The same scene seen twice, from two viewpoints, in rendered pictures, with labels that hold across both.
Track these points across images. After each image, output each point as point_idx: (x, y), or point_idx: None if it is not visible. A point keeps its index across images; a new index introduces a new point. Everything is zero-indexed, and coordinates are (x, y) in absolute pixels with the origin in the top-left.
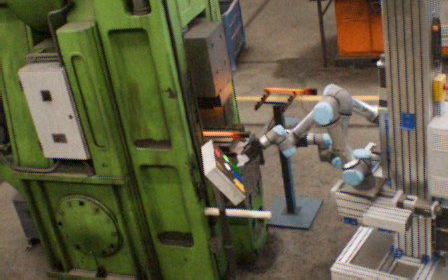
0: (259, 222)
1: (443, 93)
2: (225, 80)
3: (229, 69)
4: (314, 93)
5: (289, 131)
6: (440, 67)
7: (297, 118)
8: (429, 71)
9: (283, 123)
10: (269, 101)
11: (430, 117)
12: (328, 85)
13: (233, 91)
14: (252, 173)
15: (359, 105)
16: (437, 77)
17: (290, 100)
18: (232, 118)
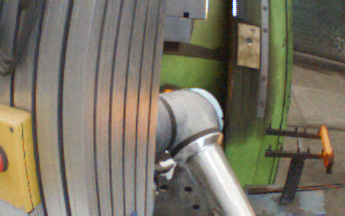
0: None
1: None
2: (171, 8)
3: (200, 2)
4: (328, 169)
5: (166, 163)
6: (8, 72)
7: (321, 205)
8: None
9: (288, 191)
10: (298, 141)
11: None
12: (197, 88)
13: (283, 91)
14: (168, 209)
15: (209, 192)
16: (2, 108)
17: (298, 152)
18: (252, 128)
